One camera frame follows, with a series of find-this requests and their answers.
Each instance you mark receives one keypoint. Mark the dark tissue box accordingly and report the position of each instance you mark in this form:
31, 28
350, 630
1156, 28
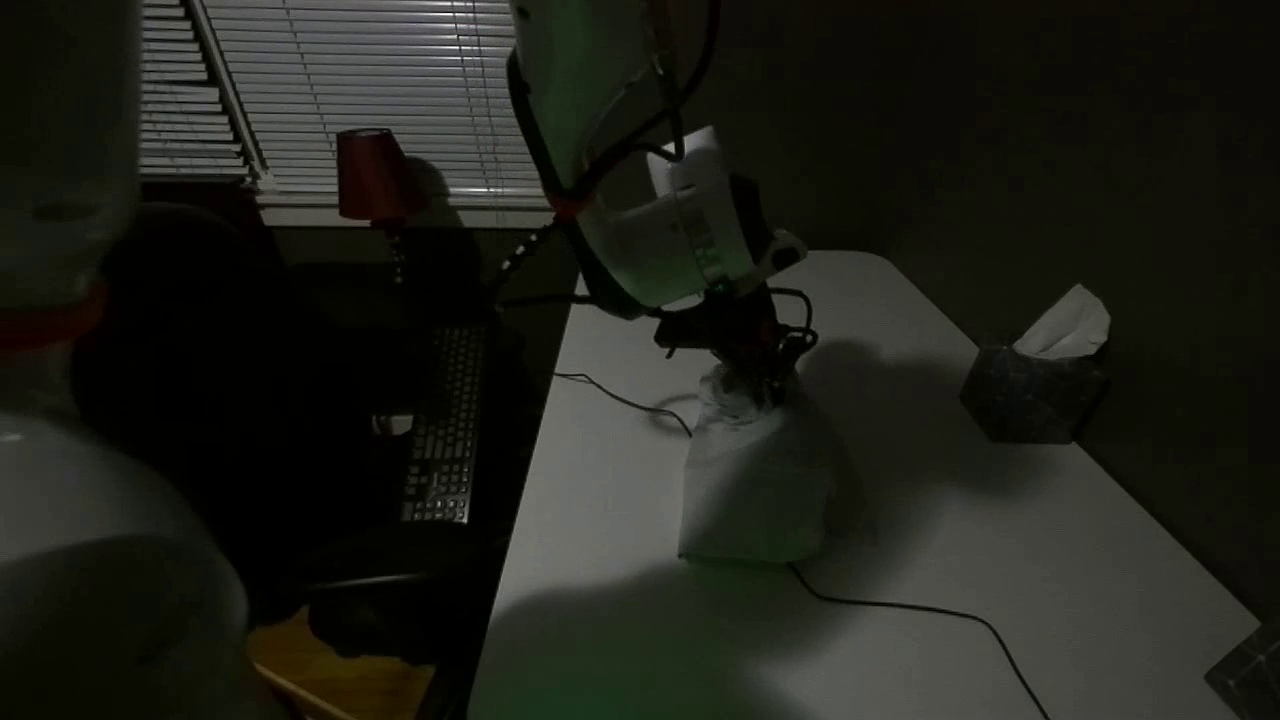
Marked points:
1046, 380

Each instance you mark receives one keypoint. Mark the dark mat at corner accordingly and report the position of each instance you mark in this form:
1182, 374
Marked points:
1251, 677

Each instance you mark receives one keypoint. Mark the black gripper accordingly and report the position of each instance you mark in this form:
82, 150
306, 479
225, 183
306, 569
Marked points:
745, 335

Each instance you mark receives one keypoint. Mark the white window blinds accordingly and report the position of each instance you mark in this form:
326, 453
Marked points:
254, 93

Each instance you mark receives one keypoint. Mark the grey shirt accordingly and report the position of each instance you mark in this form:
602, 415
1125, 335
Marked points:
758, 479

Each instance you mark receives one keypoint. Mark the black office chair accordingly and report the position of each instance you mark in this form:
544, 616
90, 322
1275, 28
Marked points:
177, 277

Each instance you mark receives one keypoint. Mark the black keyboard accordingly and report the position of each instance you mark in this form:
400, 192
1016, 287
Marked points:
446, 431

